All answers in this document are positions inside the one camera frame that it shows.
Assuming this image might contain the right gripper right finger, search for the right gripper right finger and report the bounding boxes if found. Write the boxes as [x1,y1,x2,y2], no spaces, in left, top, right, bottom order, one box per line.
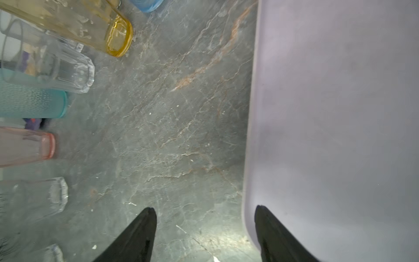
[254,205,319,262]

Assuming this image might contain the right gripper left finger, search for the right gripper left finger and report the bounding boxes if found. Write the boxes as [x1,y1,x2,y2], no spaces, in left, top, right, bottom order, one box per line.
[94,207,157,262]

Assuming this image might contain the lilac plastic tray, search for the lilac plastic tray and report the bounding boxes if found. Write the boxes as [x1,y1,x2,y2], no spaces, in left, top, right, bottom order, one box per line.
[242,1,419,262]

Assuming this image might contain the teal drinking glass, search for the teal drinking glass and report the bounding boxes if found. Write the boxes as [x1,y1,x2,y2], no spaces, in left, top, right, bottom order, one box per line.
[1,78,68,119]

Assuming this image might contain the yellow drinking glass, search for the yellow drinking glass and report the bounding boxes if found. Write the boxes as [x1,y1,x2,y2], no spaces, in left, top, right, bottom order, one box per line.
[1,1,134,57]

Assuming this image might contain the blue drinking glass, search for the blue drinking glass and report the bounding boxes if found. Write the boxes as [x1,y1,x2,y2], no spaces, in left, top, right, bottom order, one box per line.
[130,0,164,13]

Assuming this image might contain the clear glass middle left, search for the clear glass middle left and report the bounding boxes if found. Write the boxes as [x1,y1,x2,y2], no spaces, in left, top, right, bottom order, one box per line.
[1,177,69,231]

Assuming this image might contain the clear glass front left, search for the clear glass front left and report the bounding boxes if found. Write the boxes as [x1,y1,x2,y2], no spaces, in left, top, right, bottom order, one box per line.
[1,232,64,262]

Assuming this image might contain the pink drinking glass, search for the pink drinking glass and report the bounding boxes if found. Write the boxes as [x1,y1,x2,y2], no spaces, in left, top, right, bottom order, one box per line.
[1,127,56,168]

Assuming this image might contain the clear ribbed glass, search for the clear ribbed glass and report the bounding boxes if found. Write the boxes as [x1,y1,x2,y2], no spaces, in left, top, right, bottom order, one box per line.
[1,15,95,93]

